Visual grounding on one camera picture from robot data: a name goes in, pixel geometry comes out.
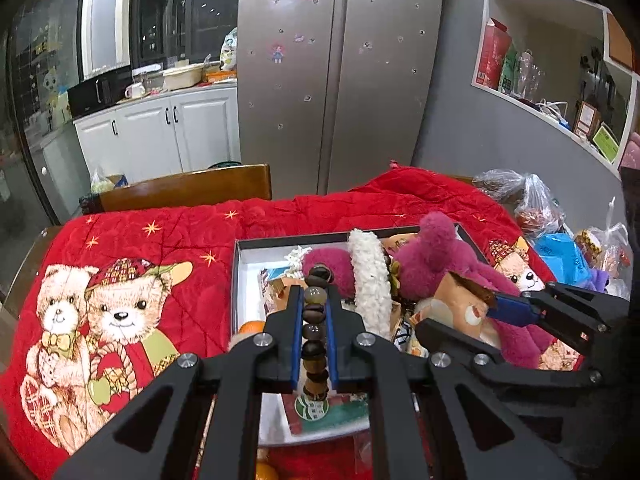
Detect brown paper bear box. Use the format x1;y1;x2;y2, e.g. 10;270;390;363
426;273;500;348

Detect magenta plush bear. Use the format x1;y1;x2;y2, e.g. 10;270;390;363
302;211;553;368

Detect cream fluffy plush toy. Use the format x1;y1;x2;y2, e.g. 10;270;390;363
347;229;393;340

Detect orange mandarin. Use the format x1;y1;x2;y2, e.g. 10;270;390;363
238;321;265;335
255;462;279;480

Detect wooden bead bracelet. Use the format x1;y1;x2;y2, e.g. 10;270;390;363
299;263;335;402

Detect purple cloth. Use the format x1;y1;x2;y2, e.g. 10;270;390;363
585;269;623;296

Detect blue plastic bag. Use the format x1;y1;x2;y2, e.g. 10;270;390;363
534;232;590;285

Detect clear plastic bag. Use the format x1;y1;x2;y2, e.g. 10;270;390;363
574;197;631;290

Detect black shallow tray box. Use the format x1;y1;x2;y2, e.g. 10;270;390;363
231;226;486;448

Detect red bear print blanket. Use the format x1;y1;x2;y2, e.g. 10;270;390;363
1;166;560;479

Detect wooden chair back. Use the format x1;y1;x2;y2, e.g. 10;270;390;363
79;162;272;216

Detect red gift box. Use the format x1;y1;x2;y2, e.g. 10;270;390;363
475;18;512;90

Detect white kitchen cabinet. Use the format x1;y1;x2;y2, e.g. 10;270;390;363
74;84;241;183

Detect silver double door refrigerator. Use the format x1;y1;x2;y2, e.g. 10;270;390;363
238;0;442;198

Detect white mug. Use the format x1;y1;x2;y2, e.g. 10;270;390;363
125;82;146;100

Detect black microwave oven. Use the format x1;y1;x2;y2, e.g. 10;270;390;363
67;65;134;119

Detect white wall shelf unit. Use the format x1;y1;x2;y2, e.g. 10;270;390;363
472;0;639;176

